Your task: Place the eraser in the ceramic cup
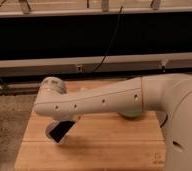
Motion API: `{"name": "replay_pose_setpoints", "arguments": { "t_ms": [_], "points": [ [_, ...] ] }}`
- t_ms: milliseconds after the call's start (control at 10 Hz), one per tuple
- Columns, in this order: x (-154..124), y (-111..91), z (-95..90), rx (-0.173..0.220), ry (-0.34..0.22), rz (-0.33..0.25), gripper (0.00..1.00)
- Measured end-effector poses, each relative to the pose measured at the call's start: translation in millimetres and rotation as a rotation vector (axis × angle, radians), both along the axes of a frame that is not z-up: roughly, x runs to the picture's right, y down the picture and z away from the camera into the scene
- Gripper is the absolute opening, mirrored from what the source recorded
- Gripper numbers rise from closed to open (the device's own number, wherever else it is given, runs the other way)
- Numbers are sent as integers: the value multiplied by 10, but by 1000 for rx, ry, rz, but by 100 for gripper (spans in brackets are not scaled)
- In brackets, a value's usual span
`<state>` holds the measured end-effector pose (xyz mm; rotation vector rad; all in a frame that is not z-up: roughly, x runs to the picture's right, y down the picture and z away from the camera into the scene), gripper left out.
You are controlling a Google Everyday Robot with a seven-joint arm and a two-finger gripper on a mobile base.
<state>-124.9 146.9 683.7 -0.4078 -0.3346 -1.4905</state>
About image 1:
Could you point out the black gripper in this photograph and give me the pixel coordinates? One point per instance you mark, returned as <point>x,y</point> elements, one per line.
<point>60,129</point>

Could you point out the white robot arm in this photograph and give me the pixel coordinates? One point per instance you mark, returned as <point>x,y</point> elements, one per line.
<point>168,94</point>

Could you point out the wooden cutting board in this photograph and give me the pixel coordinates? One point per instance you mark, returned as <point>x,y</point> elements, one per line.
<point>97,142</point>

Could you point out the green bowl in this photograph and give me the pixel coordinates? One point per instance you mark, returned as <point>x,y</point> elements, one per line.
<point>130,114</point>

